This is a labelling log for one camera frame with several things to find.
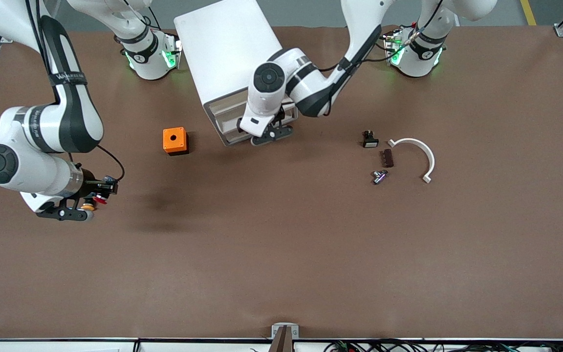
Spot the white plastic drawer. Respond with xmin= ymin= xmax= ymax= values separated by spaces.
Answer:
xmin=217 ymin=113 xmax=244 ymax=136
xmin=212 ymin=103 xmax=248 ymax=127
xmin=222 ymin=125 xmax=255 ymax=146
xmin=207 ymin=89 xmax=254 ymax=116

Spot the orange black button box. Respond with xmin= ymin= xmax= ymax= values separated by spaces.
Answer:
xmin=163 ymin=127 xmax=189 ymax=156

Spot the white drawer cabinet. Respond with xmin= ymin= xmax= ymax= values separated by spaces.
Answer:
xmin=173 ymin=0 xmax=298 ymax=147

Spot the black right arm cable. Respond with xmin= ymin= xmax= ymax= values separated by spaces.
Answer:
xmin=24 ymin=0 xmax=126 ymax=182

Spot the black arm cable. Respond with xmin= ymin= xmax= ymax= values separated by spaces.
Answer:
xmin=24 ymin=0 xmax=126 ymax=182
xmin=318 ymin=27 xmax=423 ymax=74

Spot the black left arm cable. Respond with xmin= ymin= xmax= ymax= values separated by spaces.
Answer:
xmin=318 ymin=27 xmax=423 ymax=74

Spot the white table edge rail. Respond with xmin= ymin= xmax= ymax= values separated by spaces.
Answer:
xmin=0 ymin=338 xmax=563 ymax=352

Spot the white curved plastic bracket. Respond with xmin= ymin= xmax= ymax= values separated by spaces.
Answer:
xmin=388 ymin=138 xmax=435 ymax=184

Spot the grey metal camera mount bracket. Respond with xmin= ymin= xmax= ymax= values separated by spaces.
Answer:
xmin=268 ymin=323 xmax=300 ymax=352

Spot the black cable bundle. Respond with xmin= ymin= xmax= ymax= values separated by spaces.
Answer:
xmin=323 ymin=339 xmax=563 ymax=352

